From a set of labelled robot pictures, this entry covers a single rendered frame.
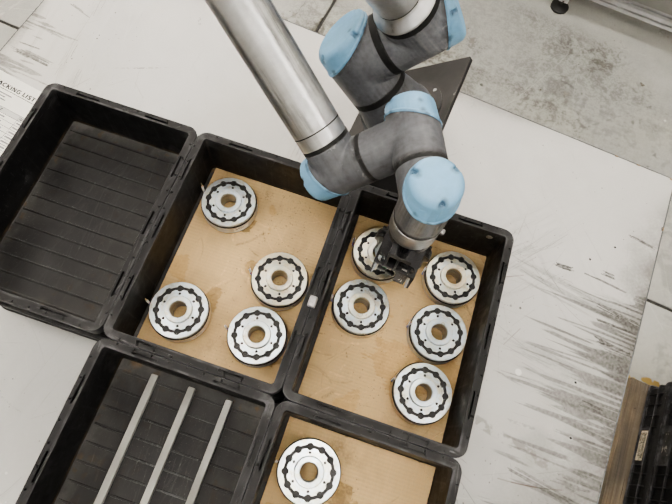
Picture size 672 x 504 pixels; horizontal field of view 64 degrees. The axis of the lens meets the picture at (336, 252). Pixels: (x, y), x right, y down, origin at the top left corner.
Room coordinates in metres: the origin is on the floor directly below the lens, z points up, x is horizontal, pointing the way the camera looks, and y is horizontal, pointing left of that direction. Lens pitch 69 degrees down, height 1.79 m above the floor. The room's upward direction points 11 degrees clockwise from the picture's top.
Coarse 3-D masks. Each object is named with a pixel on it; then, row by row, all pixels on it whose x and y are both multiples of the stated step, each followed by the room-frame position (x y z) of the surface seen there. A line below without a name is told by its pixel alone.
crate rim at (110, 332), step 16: (224, 144) 0.48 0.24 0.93; (240, 144) 0.49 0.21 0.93; (192, 160) 0.44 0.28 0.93; (272, 160) 0.47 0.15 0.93; (288, 160) 0.48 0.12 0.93; (176, 192) 0.37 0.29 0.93; (160, 224) 0.31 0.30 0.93; (336, 224) 0.37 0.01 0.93; (144, 256) 0.25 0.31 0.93; (320, 256) 0.31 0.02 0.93; (320, 272) 0.28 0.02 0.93; (128, 288) 0.19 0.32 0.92; (304, 304) 0.22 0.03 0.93; (112, 320) 0.13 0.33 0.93; (304, 320) 0.19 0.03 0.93; (112, 336) 0.11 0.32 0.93; (128, 336) 0.11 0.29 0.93; (160, 352) 0.10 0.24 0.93; (176, 352) 0.10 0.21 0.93; (288, 352) 0.14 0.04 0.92; (208, 368) 0.09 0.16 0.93; (224, 368) 0.09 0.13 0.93; (288, 368) 0.11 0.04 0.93; (256, 384) 0.08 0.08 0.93; (272, 384) 0.08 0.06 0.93
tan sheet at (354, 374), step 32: (384, 224) 0.43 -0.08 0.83; (480, 256) 0.41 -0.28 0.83; (384, 288) 0.31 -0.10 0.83; (416, 288) 0.32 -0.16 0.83; (320, 352) 0.16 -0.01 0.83; (352, 352) 0.18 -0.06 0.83; (384, 352) 0.19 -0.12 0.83; (320, 384) 0.11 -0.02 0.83; (352, 384) 0.12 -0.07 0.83; (384, 384) 0.13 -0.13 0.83; (384, 416) 0.08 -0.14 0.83
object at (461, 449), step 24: (360, 192) 0.44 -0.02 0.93; (384, 192) 0.45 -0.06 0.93; (456, 216) 0.43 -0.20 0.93; (336, 240) 0.34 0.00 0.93; (504, 264) 0.36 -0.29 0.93; (312, 312) 0.21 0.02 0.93; (480, 360) 0.19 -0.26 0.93; (288, 384) 0.09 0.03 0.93; (480, 384) 0.15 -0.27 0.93; (312, 408) 0.06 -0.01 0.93; (336, 408) 0.07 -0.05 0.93; (384, 432) 0.05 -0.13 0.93; (408, 432) 0.05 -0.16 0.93; (456, 456) 0.03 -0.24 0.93
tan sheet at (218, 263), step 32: (256, 192) 0.45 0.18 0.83; (288, 192) 0.46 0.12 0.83; (192, 224) 0.36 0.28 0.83; (256, 224) 0.38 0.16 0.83; (288, 224) 0.39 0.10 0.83; (320, 224) 0.41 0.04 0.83; (192, 256) 0.29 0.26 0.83; (224, 256) 0.30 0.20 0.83; (256, 256) 0.32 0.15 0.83; (160, 288) 0.22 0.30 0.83; (224, 288) 0.24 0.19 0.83; (224, 320) 0.19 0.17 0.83; (288, 320) 0.21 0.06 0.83; (192, 352) 0.12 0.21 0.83; (224, 352) 0.13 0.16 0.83
